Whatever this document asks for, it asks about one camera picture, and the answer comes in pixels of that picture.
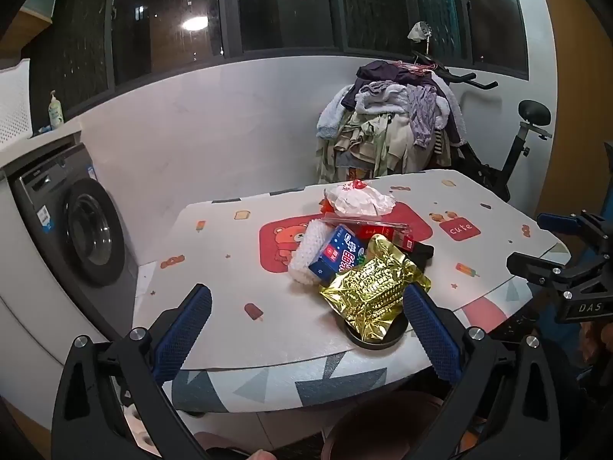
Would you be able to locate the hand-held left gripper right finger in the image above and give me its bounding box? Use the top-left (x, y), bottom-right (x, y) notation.
top-left (402, 284), bottom-right (563, 460)

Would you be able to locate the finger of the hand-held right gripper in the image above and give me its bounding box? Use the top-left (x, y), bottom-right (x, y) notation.
top-left (536, 210), bottom-right (613, 252)
top-left (506, 250), bottom-right (613, 295)

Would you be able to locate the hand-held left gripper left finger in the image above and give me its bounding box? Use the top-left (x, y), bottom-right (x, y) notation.
top-left (50, 284), bottom-right (214, 460)

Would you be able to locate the gold foil packet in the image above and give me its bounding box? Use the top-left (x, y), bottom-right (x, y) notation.
top-left (319, 234), bottom-right (432, 344)

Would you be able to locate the black round dish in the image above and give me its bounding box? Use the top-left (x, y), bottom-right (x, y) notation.
top-left (335, 310), bottom-right (411, 352)

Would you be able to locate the brown trash bin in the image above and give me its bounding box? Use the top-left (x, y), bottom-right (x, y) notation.
top-left (321, 389), bottom-right (449, 460)

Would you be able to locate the blue snack packet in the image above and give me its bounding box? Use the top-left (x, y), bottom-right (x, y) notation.
top-left (308, 224), bottom-right (368, 284)

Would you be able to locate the person's right hand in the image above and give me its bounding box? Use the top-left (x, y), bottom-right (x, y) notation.
top-left (577, 319), bottom-right (613, 367)

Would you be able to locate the black cloth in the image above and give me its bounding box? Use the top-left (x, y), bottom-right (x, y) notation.
top-left (406, 242), bottom-right (435, 270)

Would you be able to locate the black exercise bike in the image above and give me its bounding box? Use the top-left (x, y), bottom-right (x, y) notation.
top-left (414, 48), bottom-right (552, 203)

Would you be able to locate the cartoon printed table mat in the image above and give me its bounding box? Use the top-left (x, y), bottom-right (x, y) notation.
top-left (131, 169), bottom-right (572, 373)

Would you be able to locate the red flat box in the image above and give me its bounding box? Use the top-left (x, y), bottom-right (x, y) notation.
top-left (354, 223), bottom-right (415, 251)

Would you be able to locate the clear plastic wrapper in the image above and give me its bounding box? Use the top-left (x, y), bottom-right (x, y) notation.
top-left (318, 217), bottom-right (413, 232)

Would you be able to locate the grey washing machine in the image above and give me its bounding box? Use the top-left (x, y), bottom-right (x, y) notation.
top-left (10, 143), bottom-right (141, 289)

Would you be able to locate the white crumpled plastic bag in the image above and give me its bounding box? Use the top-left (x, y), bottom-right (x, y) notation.
top-left (323, 179), bottom-right (396, 217)

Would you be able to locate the pile of clothes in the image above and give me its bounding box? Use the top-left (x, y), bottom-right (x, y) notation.
top-left (316, 60), bottom-right (468, 186)

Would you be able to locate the white perforated basket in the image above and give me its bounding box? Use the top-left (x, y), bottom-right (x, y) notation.
top-left (0, 57), bottom-right (32, 150)

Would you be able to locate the dark sliding window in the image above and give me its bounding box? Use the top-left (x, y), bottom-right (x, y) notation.
top-left (29, 0), bottom-right (530, 122)

